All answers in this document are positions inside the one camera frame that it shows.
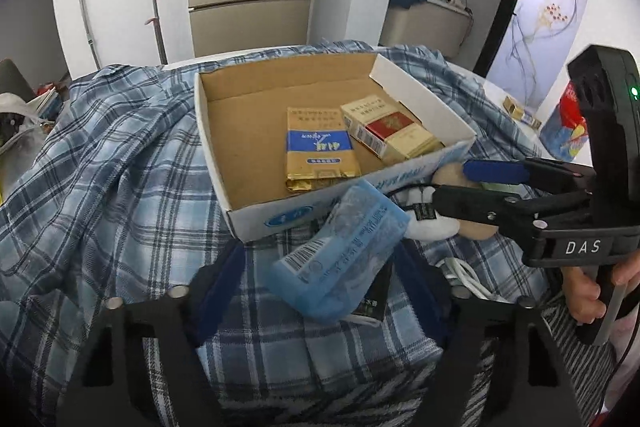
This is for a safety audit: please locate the red cigarette pack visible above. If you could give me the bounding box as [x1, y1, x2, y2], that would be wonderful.
[341, 95, 444, 166]

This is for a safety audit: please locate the blue plaid shirt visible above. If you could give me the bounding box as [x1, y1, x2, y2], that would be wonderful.
[0, 38, 557, 427]

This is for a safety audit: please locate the white bunny plush hair tie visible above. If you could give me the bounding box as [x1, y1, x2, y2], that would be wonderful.
[401, 184, 461, 241]

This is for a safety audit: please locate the white plastic bag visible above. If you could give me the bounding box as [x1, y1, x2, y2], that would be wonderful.
[1, 93, 49, 200]

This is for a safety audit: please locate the grey mop handle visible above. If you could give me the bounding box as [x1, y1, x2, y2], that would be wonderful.
[78, 0, 102, 69]

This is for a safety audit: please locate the cardboard tray box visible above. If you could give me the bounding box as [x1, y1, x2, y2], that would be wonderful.
[194, 53, 476, 243]

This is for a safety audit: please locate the blue tissue pack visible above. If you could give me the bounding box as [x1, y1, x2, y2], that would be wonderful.
[267, 180, 410, 324]

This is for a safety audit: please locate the gold cigarette pack on table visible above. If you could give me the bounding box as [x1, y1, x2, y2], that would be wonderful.
[502, 95, 541, 130]

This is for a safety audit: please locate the grey chair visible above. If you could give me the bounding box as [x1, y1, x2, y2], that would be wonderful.
[0, 58, 36, 102]

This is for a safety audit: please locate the beige bathroom vanity cabinet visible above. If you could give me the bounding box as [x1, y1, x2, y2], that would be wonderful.
[380, 1, 472, 58]

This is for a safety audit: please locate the white charging cable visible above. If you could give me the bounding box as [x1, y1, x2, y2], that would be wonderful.
[437, 256, 507, 303]

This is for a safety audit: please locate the tan round bear pad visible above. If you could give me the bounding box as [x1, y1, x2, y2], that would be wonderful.
[432, 162, 498, 242]

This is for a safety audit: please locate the black Face tissue pack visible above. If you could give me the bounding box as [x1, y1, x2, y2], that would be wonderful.
[345, 260, 393, 327]

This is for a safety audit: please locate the gold blue cigarette pack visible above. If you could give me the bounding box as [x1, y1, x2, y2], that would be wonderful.
[285, 107, 361, 193]

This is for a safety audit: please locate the open magazine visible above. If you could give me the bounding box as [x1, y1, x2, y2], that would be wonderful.
[27, 86, 63, 121]

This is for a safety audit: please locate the red-tipped pole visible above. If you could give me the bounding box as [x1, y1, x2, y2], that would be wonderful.
[145, 0, 168, 65]

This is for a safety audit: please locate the person's right hand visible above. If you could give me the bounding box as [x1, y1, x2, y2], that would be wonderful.
[560, 250, 640, 333]

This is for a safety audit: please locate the frosted glass sliding door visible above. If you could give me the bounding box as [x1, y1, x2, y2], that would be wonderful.
[474, 0, 587, 110]

